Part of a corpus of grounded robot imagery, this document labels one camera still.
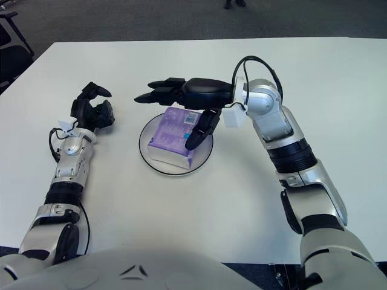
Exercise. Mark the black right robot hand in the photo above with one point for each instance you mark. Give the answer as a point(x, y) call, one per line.
point(208, 92)

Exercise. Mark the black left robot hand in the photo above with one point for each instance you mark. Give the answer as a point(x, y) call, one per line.
point(82, 113)

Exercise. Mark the purple tissue paper pack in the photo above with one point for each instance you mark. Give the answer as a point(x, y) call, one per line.
point(169, 136)

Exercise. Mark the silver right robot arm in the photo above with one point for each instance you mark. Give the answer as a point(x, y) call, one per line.
point(272, 121)

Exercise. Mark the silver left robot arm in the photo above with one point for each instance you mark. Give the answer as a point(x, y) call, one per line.
point(71, 157)

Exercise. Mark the white plate black rim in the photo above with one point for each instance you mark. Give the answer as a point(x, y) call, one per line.
point(205, 151)

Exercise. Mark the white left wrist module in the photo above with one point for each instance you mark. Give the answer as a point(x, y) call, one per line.
point(67, 125)

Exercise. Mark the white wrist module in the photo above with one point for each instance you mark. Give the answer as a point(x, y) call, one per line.
point(67, 125)
point(234, 117)

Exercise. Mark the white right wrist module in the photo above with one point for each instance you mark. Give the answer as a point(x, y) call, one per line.
point(234, 117)

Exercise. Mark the black office chair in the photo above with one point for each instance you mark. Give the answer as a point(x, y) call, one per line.
point(12, 60)

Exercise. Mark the dark shoe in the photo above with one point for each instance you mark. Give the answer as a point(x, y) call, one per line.
point(228, 3)
point(240, 3)

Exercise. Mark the grey robot torso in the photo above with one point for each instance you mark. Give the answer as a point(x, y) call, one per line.
point(121, 272)

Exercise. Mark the black table leg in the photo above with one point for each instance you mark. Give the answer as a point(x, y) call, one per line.
point(284, 276)

